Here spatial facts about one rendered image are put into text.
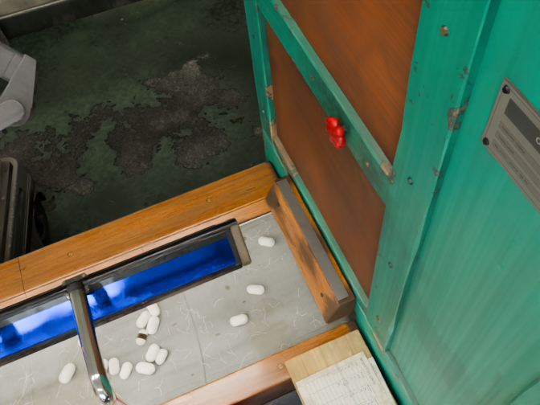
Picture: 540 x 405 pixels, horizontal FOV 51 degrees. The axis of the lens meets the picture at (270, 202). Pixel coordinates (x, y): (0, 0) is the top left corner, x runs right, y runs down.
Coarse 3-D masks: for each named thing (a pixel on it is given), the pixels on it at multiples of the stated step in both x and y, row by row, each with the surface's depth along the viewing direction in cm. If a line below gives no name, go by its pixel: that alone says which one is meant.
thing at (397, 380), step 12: (264, 132) 125; (264, 144) 131; (276, 156) 122; (276, 168) 128; (360, 312) 102; (360, 324) 107; (372, 336) 100; (372, 348) 104; (384, 360) 99; (384, 372) 102; (396, 372) 95; (396, 384) 97; (396, 396) 101; (408, 396) 93
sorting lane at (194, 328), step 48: (192, 288) 117; (240, 288) 116; (288, 288) 115; (192, 336) 112; (240, 336) 111; (288, 336) 110; (0, 384) 109; (48, 384) 109; (144, 384) 107; (192, 384) 107
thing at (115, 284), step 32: (224, 224) 81; (160, 256) 80; (192, 256) 81; (224, 256) 83; (64, 288) 78; (96, 288) 79; (128, 288) 80; (160, 288) 82; (0, 320) 76; (32, 320) 78; (64, 320) 79; (96, 320) 80; (0, 352) 78; (32, 352) 80
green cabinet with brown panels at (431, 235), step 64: (256, 0) 90; (320, 0) 67; (384, 0) 52; (448, 0) 40; (512, 0) 36; (256, 64) 107; (320, 64) 75; (384, 64) 57; (448, 64) 43; (512, 64) 38; (320, 128) 88; (384, 128) 63; (448, 128) 47; (320, 192) 103; (384, 192) 68; (448, 192) 54; (512, 192) 44; (384, 256) 77; (448, 256) 59; (512, 256) 47; (384, 320) 89; (448, 320) 66; (512, 320) 51; (448, 384) 74; (512, 384) 56
